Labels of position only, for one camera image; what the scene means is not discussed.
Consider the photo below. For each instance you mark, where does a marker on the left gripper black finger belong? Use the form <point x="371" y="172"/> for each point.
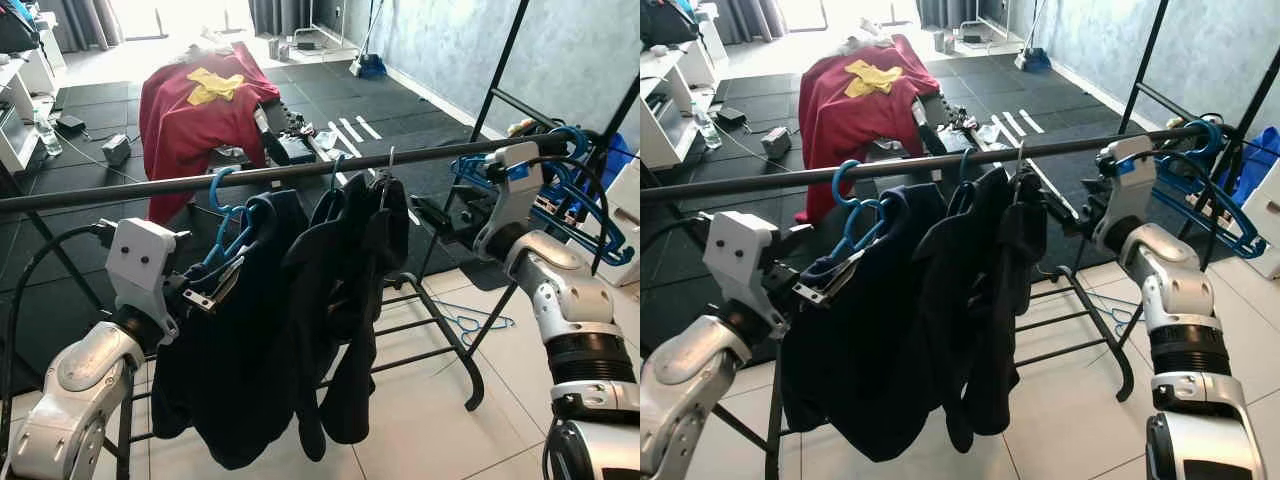
<point x="218" y="250"/>
<point x="828" y="280"/>
<point x="212" y="290"/>
<point x="832" y="245"/>

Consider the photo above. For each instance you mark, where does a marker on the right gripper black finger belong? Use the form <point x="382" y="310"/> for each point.
<point x="428" y="212"/>
<point x="1054" y="204"/>

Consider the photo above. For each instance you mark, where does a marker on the blue plastic hanger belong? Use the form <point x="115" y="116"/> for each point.
<point x="560" y="195"/>
<point x="336" y="172"/>
<point x="1195" y="195"/>
<point x="838" y="185"/>
<point x="600" y="245"/>
<point x="214" y="190"/>
<point x="964" y="165"/>
<point x="1225" y="240"/>

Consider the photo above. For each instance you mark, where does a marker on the plain navy garment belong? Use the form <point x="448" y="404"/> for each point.
<point x="240" y="350"/>
<point x="870" y="340"/>

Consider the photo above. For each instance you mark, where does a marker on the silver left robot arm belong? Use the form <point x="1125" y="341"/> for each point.
<point x="690" y="390"/>
<point x="75" y="385"/>

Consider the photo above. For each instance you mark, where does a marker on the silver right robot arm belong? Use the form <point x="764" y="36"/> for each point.
<point x="565" y="300"/>
<point x="1175" y="290"/>

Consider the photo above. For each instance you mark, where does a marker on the silver metal hanger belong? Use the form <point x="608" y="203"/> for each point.
<point x="1019" y="155"/>
<point x="390" y="160"/>

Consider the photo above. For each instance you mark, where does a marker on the dark hanging garment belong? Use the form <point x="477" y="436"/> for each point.
<point x="1025" y="250"/>
<point x="385" y="250"/>
<point x="950" y="300"/>
<point x="315" y="300"/>

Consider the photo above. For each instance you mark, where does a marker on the black metal clothes rack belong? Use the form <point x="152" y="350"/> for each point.
<point x="120" y="190"/>
<point x="760" y="178"/>

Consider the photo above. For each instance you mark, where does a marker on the dark red cloth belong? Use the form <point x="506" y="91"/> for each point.
<point x="850" y="135"/>
<point x="190" y="140"/>

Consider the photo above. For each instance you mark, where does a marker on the small grey box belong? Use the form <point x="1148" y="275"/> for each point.
<point x="116" y="150"/>
<point x="776" y="143"/>

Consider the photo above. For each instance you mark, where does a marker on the blue dustpan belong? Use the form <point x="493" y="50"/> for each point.
<point x="1036" y="60"/>
<point x="372" y="68"/>

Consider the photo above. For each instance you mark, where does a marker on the white box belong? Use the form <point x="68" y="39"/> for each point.
<point x="1265" y="235"/>
<point x="625" y="230"/>

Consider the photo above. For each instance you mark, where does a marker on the clear water bottle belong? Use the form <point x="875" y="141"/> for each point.
<point x="48" y="135"/>
<point x="709" y="128"/>

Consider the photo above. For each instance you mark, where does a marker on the black power adapter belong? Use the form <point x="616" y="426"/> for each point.
<point x="70" y="126"/>
<point x="731" y="116"/>

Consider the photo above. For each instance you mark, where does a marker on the yellow cloth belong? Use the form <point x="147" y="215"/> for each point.
<point x="872" y="78"/>
<point x="213" y="87"/>

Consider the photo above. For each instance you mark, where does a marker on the bright blue cloth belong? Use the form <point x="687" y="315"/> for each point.
<point x="1255" y="165"/>
<point x="620" y="160"/>

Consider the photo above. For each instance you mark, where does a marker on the white shelf unit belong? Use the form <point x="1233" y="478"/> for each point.
<point x="665" y="120"/>
<point x="20" y="130"/>

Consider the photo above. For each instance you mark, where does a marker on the grey curtain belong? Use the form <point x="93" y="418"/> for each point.
<point x="745" y="18"/>
<point x="290" y="15"/>
<point x="85" y="22"/>
<point x="950" y="12"/>

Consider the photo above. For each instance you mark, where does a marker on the black bag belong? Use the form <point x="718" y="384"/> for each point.
<point x="15" y="25"/>
<point x="665" y="22"/>

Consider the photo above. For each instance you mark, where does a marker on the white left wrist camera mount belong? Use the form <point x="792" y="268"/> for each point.
<point x="740" y="250"/>
<point x="140" y="260"/>

